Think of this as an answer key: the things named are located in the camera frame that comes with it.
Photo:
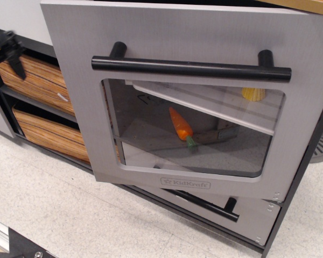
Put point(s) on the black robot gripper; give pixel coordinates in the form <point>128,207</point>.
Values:
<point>11,50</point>

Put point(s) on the grey toy oven door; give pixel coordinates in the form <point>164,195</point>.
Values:
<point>129,135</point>

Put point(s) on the black oven door handle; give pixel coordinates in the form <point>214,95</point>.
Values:
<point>264,71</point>

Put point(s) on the white oven shelf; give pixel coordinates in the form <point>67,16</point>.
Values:
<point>218,101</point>

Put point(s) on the upper wood-pattern fabric bin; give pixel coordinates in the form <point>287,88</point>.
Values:
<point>44,83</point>

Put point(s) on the wood-pattern fabric bin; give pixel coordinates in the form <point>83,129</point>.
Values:
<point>51,131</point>
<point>44,83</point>

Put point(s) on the white cabinet panel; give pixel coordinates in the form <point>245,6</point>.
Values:
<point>25,18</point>

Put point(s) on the lower wood-pattern fabric bin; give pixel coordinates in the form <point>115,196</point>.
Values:
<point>51,131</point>

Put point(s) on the orange toy carrot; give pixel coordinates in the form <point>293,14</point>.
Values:
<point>182,128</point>

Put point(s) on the grey lower drawer front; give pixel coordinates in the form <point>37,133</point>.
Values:
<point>256,217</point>

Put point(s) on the wooden countertop edge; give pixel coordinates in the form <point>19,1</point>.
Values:
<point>314,6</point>

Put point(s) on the dark toy kitchen cabinet frame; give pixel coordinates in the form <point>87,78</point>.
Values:
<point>66,211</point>

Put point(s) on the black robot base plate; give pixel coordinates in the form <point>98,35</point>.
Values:
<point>16,245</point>

